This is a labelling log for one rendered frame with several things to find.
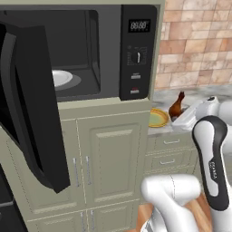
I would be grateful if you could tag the black microwave oven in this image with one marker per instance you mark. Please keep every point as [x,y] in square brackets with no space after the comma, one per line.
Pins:
[108,45]

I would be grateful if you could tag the olive low cabinet door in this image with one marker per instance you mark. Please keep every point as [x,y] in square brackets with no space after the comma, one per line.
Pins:
[57,222]
[116,217]

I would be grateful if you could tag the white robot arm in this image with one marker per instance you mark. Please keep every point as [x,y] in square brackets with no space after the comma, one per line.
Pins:
[211,157]

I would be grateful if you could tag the yellow plate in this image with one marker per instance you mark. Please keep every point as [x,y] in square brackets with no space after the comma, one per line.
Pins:
[157,117]

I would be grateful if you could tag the white microwave turntable plate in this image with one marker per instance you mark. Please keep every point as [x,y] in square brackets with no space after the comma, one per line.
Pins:
[61,78]

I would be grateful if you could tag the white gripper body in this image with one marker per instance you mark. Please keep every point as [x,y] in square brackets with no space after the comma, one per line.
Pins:
[187,119]

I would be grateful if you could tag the olive drawer front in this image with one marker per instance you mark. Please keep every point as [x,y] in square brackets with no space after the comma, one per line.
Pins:
[181,160]
[184,142]

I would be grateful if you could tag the black microwave door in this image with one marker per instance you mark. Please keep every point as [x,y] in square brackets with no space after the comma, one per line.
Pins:
[33,105]

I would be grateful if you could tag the olive tall cabinet frame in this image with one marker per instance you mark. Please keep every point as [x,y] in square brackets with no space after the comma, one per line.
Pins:
[105,107]

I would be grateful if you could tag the brown chicken drumstick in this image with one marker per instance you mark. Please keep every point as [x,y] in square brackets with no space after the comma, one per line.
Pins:
[175,108]

